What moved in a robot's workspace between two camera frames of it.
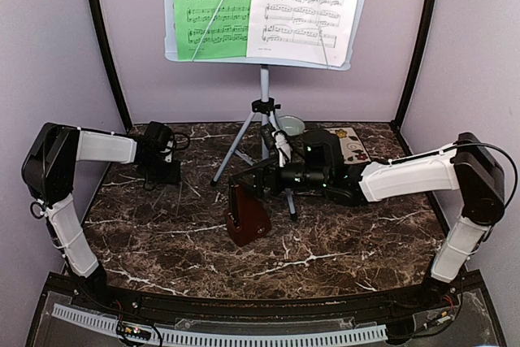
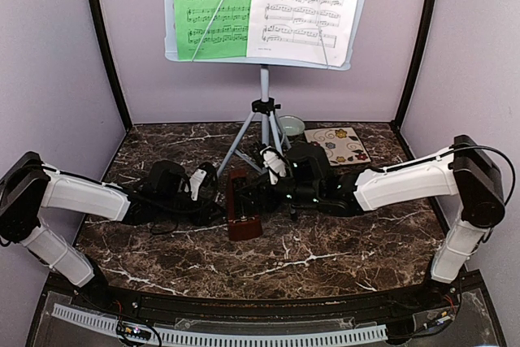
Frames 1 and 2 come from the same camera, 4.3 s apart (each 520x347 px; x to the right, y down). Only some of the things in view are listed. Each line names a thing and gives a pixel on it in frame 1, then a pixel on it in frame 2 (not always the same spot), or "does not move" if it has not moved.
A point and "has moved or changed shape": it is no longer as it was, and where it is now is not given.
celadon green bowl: x=291 y=125 does not move
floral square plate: x=352 y=148 does not move
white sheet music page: x=283 y=16 does not move
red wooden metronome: x=247 y=221 has moved or changed shape
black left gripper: x=174 y=177 → x=205 y=207
